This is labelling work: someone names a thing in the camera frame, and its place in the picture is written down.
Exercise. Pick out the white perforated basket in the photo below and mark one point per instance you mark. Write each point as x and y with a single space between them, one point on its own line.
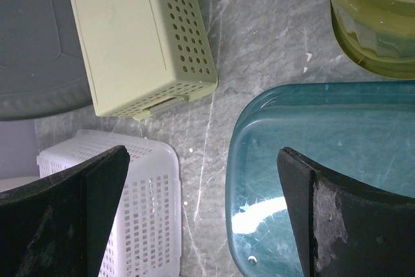
146 237

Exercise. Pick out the dark grey tray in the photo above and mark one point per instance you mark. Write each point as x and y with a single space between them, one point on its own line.
42 68

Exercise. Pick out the olive green tub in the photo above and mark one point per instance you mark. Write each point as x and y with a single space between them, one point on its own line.
377 35

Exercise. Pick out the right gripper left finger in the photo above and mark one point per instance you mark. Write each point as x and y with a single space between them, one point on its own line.
59 225

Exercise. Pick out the pale green shallow basket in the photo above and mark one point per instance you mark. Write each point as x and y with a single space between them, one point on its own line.
143 56

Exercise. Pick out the teal transparent tub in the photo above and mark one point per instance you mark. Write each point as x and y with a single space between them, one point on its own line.
361 129

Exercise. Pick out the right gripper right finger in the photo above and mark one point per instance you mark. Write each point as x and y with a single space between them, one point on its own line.
343 227

